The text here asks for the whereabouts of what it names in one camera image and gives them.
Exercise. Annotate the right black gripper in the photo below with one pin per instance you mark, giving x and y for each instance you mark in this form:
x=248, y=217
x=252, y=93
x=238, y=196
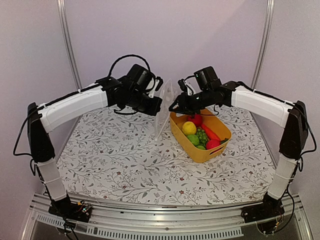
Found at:
x=185, y=106

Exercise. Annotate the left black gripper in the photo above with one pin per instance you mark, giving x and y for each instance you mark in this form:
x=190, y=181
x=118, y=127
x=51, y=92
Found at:
x=153, y=110

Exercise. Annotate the clear zip top bag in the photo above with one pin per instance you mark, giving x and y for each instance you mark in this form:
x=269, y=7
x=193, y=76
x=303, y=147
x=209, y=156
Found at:
x=162, y=117

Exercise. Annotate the yellow toy lemon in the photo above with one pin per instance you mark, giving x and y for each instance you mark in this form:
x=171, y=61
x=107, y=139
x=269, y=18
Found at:
x=189, y=128

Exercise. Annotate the green toy lime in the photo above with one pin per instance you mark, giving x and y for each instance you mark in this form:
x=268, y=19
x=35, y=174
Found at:
x=193, y=139

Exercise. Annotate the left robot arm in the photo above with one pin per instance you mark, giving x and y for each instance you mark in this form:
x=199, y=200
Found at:
x=41, y=120

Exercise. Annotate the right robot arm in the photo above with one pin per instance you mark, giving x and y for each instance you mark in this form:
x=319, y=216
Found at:
x=290, y=116

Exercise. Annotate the yellow plastic basket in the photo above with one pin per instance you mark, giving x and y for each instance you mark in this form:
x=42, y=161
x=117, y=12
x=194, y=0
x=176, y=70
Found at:
x=210, y=120

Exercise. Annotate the green toy grapes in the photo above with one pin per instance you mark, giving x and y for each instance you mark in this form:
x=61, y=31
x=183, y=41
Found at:
x=203, y=138

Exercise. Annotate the orange toy carrot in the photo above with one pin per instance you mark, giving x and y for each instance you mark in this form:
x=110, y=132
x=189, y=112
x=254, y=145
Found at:
x=211, y=135

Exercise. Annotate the small green toy vegetable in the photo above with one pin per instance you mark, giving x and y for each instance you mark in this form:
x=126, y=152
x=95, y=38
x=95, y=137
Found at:
x=201, y=147

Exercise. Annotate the red toy apple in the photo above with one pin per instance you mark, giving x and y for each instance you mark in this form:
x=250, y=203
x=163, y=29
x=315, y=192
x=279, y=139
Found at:
x=213, y=143

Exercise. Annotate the floral tablecloth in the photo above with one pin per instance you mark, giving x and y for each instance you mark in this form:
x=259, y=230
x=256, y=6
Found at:
x=118, y=158

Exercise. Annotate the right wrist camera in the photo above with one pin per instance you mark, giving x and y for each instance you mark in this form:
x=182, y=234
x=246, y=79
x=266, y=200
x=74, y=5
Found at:
x=186, y=87

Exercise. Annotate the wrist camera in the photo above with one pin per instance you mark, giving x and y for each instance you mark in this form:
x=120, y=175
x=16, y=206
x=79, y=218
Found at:
x=186, y=87
x=153, y=86

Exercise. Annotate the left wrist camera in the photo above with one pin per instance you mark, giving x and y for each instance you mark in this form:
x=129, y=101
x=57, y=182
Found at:
x=153, y=86

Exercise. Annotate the left aluminium frame post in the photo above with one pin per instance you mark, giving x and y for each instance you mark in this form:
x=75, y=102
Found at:
x=61, y=6

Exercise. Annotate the aluminium frame post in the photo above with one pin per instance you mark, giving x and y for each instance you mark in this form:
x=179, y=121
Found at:
x=264, y=42
x=61, y=6

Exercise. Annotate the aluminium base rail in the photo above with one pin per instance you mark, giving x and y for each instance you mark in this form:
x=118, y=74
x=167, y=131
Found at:
x=116, y=220

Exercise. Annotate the right aluminium frame post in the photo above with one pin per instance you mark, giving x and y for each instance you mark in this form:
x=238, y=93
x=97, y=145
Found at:
x=264, y=42

